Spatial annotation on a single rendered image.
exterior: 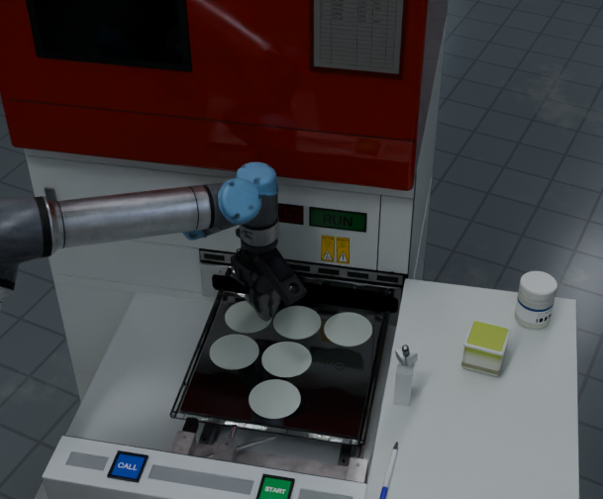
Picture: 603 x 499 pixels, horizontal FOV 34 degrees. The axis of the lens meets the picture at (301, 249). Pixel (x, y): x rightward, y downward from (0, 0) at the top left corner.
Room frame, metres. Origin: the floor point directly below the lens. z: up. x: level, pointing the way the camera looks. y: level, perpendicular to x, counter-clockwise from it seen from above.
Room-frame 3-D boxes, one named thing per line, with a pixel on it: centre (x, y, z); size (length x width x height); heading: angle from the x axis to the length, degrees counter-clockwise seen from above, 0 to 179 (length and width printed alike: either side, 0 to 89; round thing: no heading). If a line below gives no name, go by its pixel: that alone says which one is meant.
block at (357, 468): (1.09, -0.09, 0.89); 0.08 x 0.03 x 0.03; 168
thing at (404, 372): (1.23, -0.19, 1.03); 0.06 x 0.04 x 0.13; 168
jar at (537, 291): (1.43, -0.46, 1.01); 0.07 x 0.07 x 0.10
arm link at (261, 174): (1.48, 0.08, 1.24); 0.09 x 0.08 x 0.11; 121
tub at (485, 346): (1.31, -0.35, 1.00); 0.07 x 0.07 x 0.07; 69
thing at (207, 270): (1.60, 0.00, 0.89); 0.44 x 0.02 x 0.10; 78
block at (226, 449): (1.14, 0.14, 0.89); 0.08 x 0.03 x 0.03; 168
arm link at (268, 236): (1.48, 0.08, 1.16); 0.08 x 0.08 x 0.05
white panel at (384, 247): (1.65, 0.17, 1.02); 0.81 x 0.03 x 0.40; 78
